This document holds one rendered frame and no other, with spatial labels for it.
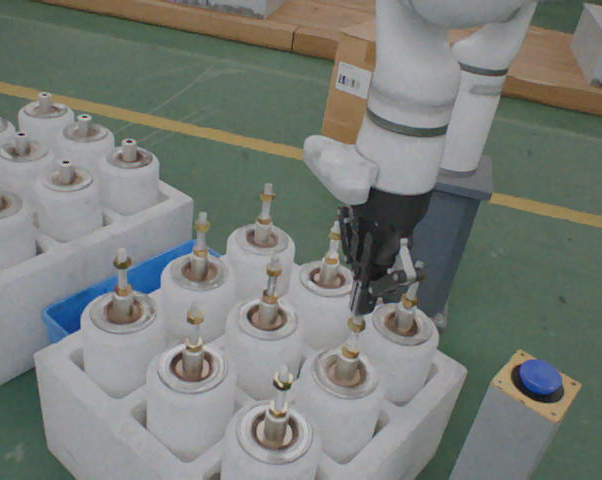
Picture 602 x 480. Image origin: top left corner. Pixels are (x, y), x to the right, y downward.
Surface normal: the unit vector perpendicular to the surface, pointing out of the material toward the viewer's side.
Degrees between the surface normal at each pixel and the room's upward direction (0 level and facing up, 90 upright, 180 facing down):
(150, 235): 90
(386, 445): 0
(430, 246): 90
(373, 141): 81
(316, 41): 90
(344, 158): 7
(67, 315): 88
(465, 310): 0
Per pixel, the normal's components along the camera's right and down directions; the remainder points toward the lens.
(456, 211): -0.23, 0.51
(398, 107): -0.47, 0.43
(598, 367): 0.13, -0.82
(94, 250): 0.77, 0.43
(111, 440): -0.64, 0.36
